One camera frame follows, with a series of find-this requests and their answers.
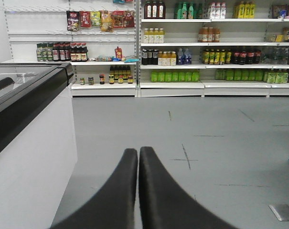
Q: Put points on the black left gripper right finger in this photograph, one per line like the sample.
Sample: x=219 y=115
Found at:
x=163 y=202

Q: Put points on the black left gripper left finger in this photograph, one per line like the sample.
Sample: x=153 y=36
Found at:
x=112 y=207

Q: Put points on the white chest freezer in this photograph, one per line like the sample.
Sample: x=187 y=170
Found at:
x=37 y=142

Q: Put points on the metal floor plate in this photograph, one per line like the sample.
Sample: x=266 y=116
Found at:
x=281 y=211

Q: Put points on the white store shelf unit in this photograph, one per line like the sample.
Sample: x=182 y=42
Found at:
x=157 y=48

